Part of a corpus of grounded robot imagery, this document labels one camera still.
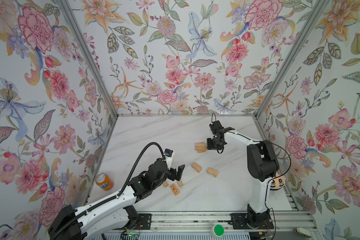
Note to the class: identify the green round button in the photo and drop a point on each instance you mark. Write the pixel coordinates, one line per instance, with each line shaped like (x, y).
(217, 231)

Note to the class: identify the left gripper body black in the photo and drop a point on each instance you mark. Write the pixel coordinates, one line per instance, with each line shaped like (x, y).
(166, 173)

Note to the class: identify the right corner aluminium post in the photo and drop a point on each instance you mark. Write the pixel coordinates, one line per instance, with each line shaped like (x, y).
(292, 54)

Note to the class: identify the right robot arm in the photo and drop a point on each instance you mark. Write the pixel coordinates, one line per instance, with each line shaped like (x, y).
(262, 165)

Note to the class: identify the left corner aluminium post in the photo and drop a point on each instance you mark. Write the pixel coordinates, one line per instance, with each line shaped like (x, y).
(82, 44)

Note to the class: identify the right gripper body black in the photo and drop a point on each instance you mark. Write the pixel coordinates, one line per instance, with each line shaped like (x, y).
(213, 144)

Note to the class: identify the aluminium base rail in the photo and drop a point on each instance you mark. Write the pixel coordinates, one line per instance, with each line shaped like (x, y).
(284, 221)

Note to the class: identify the white device on rail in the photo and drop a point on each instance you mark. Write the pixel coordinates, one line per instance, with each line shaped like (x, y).
(303, 232)

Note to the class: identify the corner aluminium post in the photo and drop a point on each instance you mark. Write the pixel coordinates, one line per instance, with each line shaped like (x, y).
(82, 44)
(292, 54)

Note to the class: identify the printed wood block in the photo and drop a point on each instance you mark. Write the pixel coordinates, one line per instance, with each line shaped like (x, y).
(174, 189)

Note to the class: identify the arched wood block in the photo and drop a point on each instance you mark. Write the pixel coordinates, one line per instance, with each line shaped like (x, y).
(197, 167)
(212, 172)

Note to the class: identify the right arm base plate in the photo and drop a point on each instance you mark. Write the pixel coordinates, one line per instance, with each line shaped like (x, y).
(240, 222)

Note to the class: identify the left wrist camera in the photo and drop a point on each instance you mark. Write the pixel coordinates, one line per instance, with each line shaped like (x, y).
(169, 157)

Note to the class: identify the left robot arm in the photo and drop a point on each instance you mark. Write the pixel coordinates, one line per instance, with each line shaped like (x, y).
(117, 211)

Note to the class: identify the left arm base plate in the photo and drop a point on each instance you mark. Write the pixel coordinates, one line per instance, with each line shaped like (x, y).
(141, 222)

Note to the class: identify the pink plush toy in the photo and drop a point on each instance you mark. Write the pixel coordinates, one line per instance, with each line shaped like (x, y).
(278, 182)

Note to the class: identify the orange soda can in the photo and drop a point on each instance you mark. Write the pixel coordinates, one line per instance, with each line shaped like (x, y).
(104, 182)

